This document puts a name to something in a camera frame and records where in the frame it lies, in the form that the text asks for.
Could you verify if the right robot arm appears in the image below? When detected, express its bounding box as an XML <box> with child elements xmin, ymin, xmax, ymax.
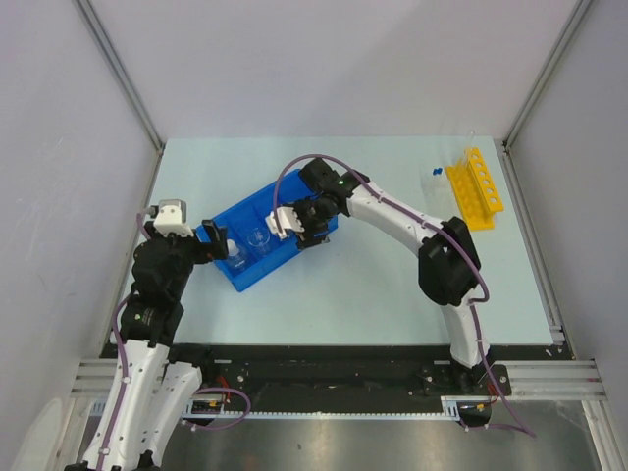
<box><xmin>288</xmin><ymin>154</ymin><xmax>490</xmax><ymax>393</ymax></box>

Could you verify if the yellow test tube rack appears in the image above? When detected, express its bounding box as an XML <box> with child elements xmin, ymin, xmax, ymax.
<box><xmin>445</xmin><ymin>147</ymin><xmax>504</xmax><ymax>231</ymax></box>

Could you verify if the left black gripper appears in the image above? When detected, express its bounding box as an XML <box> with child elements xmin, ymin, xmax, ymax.
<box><xmin>145</xmin><ymin>218</ymin><xmax>227</xmax><ymax>296</ymax></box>

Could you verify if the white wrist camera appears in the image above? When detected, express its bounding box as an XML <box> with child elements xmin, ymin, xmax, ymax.
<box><xmin>265</xmin><ymin>206</ymin><xmax>303</xmax><ymax>240</ymax></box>
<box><xmin>153</xmin><ymin>199</ymin><xmax>194</xmax><ymax>237</ymax></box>

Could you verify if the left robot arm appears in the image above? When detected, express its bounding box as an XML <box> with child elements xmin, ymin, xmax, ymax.
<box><xmin>70</xmin><ymin>220</ymin><xmax>228</xmax><ymax>470</ymax></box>

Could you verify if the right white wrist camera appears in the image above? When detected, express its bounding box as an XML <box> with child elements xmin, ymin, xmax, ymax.
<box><xmin>265</xmin><ymin>206</ymin><xmax>303</xmax><ymax>240</ymax></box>

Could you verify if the stoppered round glass flask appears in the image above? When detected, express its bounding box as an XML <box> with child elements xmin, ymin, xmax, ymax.
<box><xmin>226</xmin><ymin>239</ymin><xmax>246</xmax><ymax>273</ymax></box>

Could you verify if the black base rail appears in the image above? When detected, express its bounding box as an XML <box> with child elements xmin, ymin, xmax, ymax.
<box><xmin>171</xmin><ymin>343</ymin><xmax>534</xmax><ymax>415</ymax></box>

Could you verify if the aluminium frame rail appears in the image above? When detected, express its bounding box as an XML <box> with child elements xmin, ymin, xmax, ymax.
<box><xmin>502</xmin><ymin>360</ymin><xmax>606</xmax><ymax>401</ymax></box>

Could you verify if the clear glass flask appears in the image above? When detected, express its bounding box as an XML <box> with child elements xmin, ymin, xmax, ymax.
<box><xmin>246</xmin><ymin>227</ymin><xmax>272</xmax><ymax>258</ymax></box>

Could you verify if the clear plastic well plate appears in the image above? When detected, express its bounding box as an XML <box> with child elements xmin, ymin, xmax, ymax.
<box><xmin>420</xmin><ymin>167</ymin><xmax>459</xmax><ymax>221</ymax></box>

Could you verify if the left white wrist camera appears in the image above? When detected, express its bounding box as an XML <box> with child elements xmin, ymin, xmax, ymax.
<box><xmin>153</xmin><ymin>199</ymin><xmax>194</xmax><ymax>237</ymax></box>

